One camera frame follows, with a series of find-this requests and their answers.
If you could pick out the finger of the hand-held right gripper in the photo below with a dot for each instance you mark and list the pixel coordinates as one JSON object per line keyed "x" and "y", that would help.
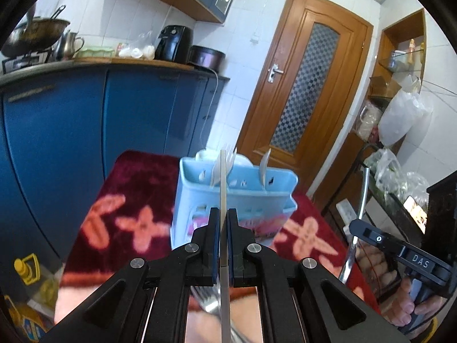
{"x": 375, "y": 237}

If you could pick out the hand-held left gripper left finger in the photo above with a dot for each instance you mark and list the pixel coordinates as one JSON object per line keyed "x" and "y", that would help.
{"x": 215, "y": 243}

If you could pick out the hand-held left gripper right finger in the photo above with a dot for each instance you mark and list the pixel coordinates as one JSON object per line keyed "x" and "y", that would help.
{"x": 230, "y": 246}

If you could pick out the long metal utensil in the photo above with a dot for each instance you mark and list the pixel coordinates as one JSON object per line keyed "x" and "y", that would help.
{"x": 347, "y": 264}

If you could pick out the light blue utensil holder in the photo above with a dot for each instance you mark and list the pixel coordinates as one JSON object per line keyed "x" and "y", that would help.
{"x": 253, "y": 200}

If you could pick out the metal fork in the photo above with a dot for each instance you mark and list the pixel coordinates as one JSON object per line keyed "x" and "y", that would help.
{"x": 205, "y": 298}

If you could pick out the wooden chopstick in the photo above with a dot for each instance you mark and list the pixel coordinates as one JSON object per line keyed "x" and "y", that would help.
{"x": 224, "y": 185}

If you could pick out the person's right hand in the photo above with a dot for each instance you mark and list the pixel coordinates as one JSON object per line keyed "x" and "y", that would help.
{"x": 396, "y": 303}

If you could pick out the white power strip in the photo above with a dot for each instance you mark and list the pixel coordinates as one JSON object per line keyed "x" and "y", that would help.
{"x": 346, "y": 212}

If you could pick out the black side table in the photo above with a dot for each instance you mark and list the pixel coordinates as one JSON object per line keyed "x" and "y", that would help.
{"x": 400, "y": 207}

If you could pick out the clear plastic bags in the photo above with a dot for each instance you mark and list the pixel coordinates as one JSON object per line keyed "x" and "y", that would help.
{"x": 389, "y": 171}

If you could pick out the white plastic fork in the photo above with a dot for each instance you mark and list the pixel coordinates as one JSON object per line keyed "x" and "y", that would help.
{"x": 230, "y": 160}

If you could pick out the white plastic spoon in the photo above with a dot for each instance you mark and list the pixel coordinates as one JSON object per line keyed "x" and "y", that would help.
{"x": 206, "y": 157}
{"x": 265, "y": 166}

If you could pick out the red floral blanket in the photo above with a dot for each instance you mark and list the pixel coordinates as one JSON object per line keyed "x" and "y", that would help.
{"x": 142, "y": 171}

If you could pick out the pinkish filled bag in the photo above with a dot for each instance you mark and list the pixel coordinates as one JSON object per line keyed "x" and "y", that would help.
{"x": 369, "y": 119}

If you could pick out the white plastic bag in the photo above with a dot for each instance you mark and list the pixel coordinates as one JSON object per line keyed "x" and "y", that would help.
{"x": 403, "y": 114}

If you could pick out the cardboard box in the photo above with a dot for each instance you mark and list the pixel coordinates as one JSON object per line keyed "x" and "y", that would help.
{"x": 383, "y": 85}

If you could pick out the wooden door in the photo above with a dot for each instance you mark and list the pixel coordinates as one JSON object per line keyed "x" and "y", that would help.
{"x": 282, "y": 78}

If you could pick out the clear shelf container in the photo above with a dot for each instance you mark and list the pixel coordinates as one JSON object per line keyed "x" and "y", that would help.
{"x": 396, "y": 60}

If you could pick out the blue base cabinets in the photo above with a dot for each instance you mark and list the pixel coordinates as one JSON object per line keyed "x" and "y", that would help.
{"x": 71, "y": 132}

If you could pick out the dark cooking pot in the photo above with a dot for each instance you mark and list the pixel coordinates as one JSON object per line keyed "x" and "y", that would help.
{"x": 205, "y": 57}

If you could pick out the yellow capped bottle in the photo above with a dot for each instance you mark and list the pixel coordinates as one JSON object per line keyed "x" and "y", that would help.
{"x": 24, "y": 269}

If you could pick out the wooden shelf unit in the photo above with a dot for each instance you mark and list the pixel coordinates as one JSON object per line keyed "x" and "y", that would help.
{"x": 387, "y": 35}

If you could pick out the black air fryer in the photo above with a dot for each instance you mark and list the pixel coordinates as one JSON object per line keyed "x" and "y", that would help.
{"x": 173, "y": 44}

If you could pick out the yellow oil bottle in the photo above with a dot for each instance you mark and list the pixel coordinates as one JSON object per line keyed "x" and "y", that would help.
{"x": 26, "y": 323}

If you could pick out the clear bag of white items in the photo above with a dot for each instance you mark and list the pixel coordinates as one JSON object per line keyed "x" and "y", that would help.
{"x": 139, "y": 50}

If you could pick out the green container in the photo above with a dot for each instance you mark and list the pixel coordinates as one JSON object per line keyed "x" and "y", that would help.
{"x": 94, "y": 52}

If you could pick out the metal pitcher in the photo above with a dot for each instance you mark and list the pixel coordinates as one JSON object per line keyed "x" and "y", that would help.
{"x": 69, "y": 46}

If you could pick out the gas stove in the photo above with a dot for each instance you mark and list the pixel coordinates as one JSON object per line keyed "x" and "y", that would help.
{"x": 25, "y": 62}

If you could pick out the metal wok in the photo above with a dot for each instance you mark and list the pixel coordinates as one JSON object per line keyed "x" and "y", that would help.
{"x": 35, "y": 32}

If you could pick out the white wall switch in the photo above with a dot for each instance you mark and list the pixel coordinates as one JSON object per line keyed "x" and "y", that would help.
{"x": 255, "y": 39}

